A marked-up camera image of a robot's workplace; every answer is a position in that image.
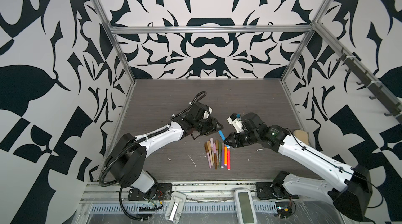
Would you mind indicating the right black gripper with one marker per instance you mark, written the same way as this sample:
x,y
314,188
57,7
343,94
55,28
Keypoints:
x,y
235,142

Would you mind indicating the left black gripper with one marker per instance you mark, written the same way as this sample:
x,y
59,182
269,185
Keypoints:
x,y
213,127

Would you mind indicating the red pink marker pen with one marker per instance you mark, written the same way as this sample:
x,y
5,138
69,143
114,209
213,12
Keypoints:
x,y
228,158

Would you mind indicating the blue marker pen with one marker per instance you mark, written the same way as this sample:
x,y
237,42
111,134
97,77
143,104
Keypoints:
x,y
223,138

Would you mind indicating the orange marker pen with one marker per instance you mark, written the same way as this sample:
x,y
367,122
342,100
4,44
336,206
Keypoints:
x,y
225,155

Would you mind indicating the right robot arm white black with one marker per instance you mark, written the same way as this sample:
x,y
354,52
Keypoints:
x,y
347,188

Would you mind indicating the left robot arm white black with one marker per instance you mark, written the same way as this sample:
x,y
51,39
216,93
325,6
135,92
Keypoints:
x,y
124,165

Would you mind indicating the light pink marker pen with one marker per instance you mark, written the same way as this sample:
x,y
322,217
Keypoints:
x,y
211,143

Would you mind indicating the purple marker pen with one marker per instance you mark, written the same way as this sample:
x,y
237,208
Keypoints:
x,y
222,156

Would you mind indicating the gold tan marker pen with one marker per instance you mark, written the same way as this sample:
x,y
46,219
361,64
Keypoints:
x,y
209,152

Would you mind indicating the green marker pen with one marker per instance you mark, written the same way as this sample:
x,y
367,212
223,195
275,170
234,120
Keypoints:
x,y
219,153

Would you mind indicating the beige whiteboard eraser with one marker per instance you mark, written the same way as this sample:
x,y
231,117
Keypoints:
x,y
302,136

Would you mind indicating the white handheld display device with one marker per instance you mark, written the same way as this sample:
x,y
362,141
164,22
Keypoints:
x,y
244,206

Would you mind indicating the small green led circuit board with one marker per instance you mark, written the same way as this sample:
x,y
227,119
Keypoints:
x,y
285,209

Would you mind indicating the white grey remote device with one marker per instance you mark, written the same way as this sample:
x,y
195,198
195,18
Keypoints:
x,y
174,210

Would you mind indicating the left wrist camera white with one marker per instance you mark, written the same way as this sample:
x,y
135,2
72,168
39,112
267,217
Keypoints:
x,y
207,112

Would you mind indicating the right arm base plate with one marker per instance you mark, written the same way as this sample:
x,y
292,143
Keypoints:
x,y
272,191

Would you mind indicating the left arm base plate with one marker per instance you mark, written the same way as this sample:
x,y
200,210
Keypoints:
x,y
159,192

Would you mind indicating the aluminium frame front rail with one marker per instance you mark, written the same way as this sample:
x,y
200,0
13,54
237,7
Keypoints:
x,y
217,190

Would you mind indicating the black coat hook rail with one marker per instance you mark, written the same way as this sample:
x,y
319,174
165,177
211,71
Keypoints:
x,y
368,80

